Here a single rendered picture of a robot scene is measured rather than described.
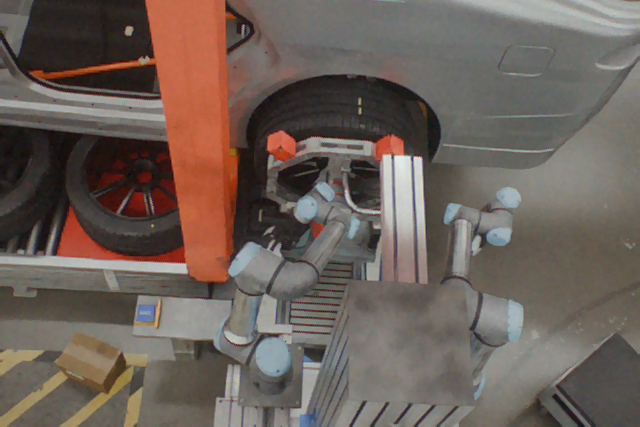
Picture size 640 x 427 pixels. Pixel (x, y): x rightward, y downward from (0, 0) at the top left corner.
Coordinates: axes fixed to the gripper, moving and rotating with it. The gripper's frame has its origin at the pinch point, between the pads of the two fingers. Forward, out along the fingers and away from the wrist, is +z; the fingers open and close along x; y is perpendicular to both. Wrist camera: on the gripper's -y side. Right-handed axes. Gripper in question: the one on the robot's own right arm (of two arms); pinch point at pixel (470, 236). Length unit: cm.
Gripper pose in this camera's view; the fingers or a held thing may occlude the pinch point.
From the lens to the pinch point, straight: 290.7
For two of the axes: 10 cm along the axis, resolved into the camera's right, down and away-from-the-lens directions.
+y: -9.5, -0.2, -3.0
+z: -2.8, 4.5, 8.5
